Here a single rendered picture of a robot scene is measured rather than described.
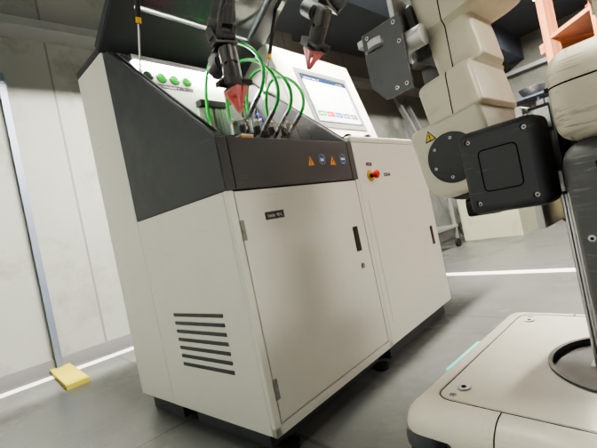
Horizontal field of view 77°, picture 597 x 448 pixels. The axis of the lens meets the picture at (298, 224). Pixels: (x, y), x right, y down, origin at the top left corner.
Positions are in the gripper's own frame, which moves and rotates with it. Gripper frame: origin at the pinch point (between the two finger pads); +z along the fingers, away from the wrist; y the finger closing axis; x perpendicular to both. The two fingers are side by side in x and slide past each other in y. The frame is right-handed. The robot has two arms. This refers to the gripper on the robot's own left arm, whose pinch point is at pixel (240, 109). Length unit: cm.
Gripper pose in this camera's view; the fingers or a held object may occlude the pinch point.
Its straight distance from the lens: 122.0
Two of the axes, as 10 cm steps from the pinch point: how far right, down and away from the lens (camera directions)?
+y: -6.7, 1.2, -7.3
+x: 7.1, -1.7, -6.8
